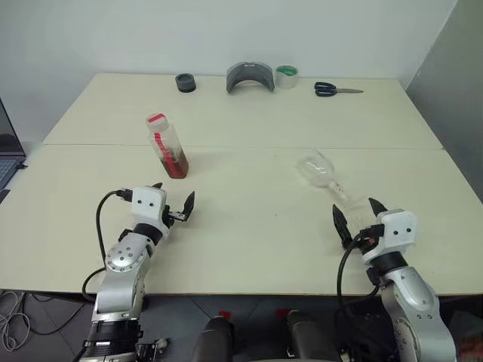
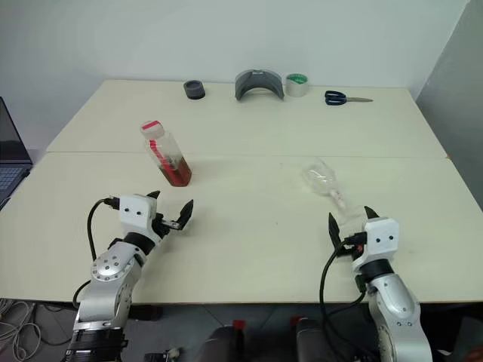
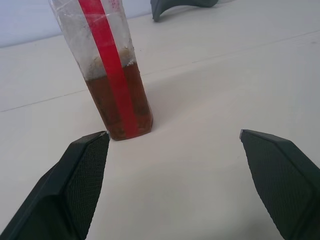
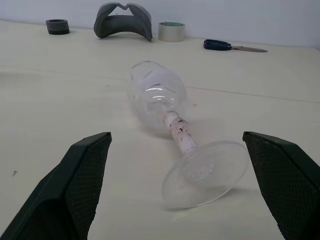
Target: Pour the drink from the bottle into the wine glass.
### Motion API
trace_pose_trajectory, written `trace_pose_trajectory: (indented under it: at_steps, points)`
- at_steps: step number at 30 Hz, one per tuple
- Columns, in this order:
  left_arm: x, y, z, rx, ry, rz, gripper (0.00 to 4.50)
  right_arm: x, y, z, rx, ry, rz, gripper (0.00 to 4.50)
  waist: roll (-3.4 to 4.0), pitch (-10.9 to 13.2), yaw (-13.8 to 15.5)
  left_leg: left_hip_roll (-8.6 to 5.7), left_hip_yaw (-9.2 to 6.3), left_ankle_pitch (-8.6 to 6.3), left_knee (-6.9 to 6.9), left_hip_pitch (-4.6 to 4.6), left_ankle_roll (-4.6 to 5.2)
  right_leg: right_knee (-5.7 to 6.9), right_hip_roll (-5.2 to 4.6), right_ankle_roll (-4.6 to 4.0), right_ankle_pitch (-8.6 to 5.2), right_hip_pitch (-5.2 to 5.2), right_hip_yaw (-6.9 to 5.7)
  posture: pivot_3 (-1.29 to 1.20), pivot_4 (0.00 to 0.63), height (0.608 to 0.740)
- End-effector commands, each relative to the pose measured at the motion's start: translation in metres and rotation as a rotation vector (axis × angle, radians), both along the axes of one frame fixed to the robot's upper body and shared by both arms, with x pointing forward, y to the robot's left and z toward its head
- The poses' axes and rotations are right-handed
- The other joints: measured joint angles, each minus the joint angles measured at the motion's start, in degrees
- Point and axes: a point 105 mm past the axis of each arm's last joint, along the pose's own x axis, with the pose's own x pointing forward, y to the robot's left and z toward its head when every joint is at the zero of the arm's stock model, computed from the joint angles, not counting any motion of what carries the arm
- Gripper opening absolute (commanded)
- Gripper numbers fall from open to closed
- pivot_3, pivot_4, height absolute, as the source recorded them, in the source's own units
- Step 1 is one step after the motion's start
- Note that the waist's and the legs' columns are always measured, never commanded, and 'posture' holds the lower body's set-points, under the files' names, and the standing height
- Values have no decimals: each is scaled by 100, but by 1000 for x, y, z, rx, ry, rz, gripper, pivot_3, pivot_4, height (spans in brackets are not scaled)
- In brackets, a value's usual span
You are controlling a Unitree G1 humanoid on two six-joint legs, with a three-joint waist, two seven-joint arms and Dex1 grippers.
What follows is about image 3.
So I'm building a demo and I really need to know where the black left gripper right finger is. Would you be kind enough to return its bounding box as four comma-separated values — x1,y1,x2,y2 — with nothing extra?
239,128,320,240

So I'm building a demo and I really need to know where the clear bottle with red liquid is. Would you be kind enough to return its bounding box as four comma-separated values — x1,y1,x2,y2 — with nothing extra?
48,0,154,142

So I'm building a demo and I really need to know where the grey curved plastic arch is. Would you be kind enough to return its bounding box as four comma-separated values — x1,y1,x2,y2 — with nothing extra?
150,0,221,23

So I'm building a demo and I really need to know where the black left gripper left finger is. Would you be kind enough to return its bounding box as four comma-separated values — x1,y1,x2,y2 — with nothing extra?
0,130,111,240

